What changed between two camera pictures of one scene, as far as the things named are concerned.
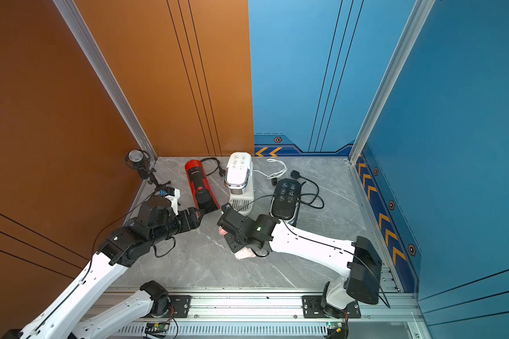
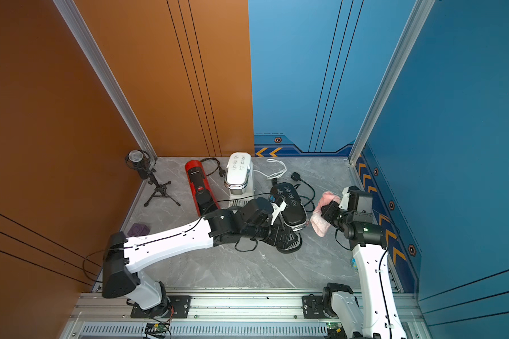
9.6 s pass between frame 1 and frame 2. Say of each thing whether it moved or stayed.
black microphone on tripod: stayed
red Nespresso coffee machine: stayed
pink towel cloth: moved
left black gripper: moved
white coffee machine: stayed
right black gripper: moved
